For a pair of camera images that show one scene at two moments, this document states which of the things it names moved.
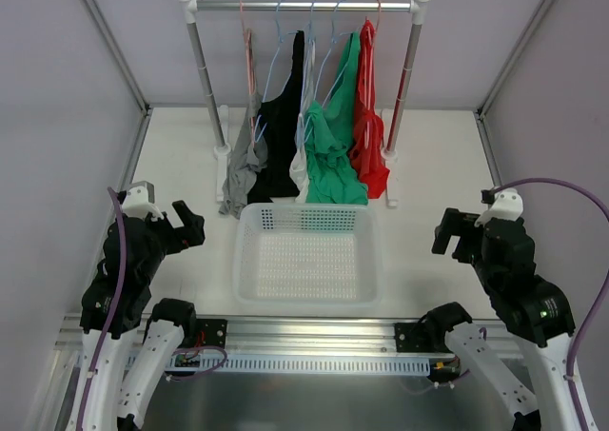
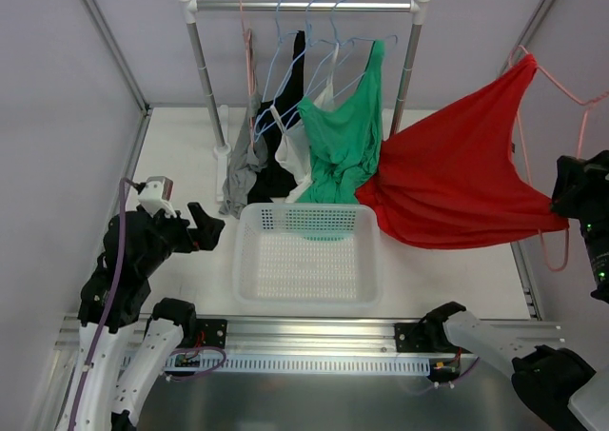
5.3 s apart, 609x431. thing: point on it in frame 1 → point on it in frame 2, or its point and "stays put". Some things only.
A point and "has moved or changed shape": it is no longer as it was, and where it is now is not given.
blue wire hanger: (335, 37) → (355, 39)
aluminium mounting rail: (291, 334) stays put
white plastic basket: (307, 256) stays put
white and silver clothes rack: (417, 8) stays put
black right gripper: (461, 237) → (569, 189)
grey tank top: (248, 156) stays put
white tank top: (299, 169) → (293, 157)
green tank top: (332, 175) has moved or changed shape
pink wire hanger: (368, 68) → (584, 103)
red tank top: (367, 156) → (450, 179)
